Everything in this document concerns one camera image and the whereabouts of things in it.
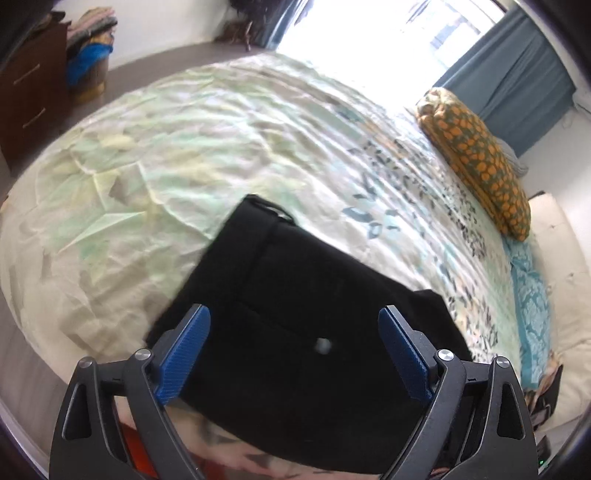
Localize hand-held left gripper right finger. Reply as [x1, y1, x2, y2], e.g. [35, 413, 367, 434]
[378, 305, 539, 480]

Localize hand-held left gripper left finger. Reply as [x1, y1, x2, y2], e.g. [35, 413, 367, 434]
[48, 304, 211, 480]

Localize black pants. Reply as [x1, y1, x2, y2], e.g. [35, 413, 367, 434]
[147, 194, 474, 476]

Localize teal patterned pillow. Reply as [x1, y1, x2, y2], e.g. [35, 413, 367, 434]
[502, 237, 555, 395]

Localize cream padded headboard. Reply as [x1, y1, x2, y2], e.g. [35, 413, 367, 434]
[526, 193, 591, 428]

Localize floral bed sheet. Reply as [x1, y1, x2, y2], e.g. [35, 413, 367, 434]
[0, 51, 534, 480]

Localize orange floral folded blanket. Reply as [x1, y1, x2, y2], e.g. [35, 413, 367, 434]
[416, 88, 533, 242]

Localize grey striped cloth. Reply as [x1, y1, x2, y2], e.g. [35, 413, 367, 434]
[498, 138, 529, 178]

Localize blue curtain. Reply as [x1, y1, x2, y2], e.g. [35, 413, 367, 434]
[434, 4, 575, 158]

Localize basket with blue cloth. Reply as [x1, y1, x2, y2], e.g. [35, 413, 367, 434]
[66, 42, 112, 104]

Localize brown drawer cabinet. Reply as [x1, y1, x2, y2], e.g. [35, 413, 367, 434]
[0, 18, 71, 172]

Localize brown wooden object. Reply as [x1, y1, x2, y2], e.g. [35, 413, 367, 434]
[224, 21, 257, 49]

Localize stack of folded clothes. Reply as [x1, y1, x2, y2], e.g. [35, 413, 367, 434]
[67, 7, 118, 47]

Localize dark curtain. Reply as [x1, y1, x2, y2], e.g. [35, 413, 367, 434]
[231, 0, 312, 49]

